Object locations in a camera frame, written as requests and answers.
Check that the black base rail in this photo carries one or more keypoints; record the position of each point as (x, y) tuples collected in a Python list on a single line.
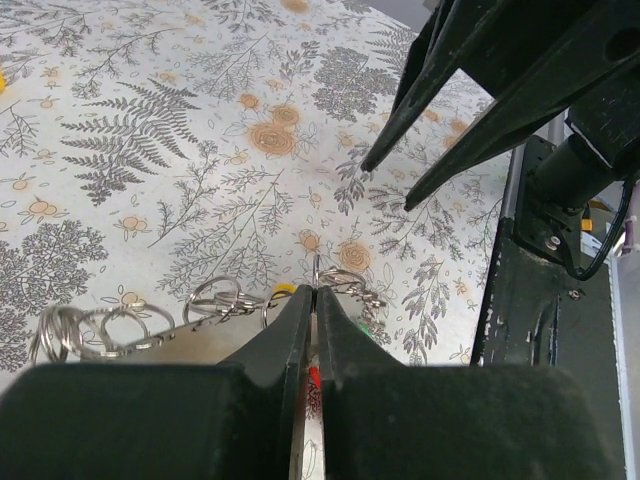
[(533, 313)]

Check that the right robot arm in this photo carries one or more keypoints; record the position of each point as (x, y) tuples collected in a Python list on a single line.
[(560, 190)]

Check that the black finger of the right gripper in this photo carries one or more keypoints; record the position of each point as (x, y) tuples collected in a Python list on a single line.
[(493, 42)]

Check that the red tag key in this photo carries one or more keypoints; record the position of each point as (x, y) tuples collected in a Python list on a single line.
[(314, 382)]

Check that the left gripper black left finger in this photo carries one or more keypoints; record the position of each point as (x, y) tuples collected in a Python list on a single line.
[(241, 418)]

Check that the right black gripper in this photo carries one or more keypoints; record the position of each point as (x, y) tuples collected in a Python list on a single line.
[(593, 69)]

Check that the floral table mat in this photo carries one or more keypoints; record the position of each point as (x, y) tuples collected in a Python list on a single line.
[(150, 146)]

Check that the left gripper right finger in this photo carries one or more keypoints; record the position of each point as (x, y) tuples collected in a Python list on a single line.
[(383, 419)]

